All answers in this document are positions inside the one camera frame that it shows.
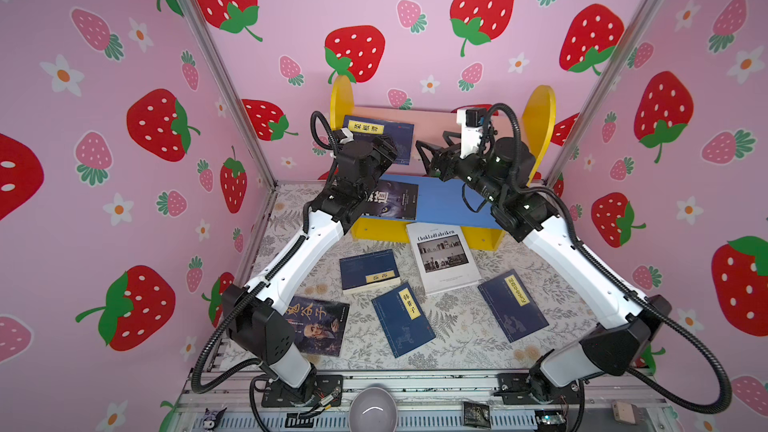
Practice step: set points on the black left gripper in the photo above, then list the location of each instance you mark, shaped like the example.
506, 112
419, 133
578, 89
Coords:
386, 155

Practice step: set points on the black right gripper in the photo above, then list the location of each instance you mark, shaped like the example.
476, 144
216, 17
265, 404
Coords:
443, 153

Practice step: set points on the dark blue thick book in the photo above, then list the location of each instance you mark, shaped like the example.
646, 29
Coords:
401, 134

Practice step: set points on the black wolf cover book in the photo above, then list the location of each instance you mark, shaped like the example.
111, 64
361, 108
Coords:
393, 200

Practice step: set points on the blue book yellow label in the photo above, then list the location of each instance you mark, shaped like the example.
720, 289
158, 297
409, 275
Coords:
403, 321

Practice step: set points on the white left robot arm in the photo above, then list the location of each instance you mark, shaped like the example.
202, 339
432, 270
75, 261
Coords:
253, 316

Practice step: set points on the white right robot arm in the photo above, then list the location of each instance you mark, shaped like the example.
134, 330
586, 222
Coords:
533, 217

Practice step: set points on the blue book under stack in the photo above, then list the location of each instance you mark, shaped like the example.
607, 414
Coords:
369, 271

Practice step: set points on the yellow wooden bookshelf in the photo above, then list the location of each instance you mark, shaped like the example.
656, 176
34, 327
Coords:
441, 202

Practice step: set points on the white photo cover book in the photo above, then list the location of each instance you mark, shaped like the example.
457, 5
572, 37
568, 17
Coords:
443, 258

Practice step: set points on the navy book right side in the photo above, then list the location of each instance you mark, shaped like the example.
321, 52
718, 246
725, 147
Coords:
512, 306

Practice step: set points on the dark portrait cover book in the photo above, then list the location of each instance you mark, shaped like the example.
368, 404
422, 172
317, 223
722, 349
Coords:
319, 325

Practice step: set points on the grey bowl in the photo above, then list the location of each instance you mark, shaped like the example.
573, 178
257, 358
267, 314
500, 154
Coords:
373, 410

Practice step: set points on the small black circuit board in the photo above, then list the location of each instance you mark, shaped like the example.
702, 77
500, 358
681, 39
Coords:
476, 415

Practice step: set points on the beige small box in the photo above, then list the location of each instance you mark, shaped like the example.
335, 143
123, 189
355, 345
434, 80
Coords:
626, 413

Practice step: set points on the black cartoon figurine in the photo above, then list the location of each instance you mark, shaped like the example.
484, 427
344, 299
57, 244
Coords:
212, 419

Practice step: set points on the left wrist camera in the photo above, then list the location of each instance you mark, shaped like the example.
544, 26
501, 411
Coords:
343, 136

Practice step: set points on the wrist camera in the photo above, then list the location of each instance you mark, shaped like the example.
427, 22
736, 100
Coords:
343, 136
473, 130

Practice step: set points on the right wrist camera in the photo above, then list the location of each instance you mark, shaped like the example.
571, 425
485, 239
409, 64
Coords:
473, 130

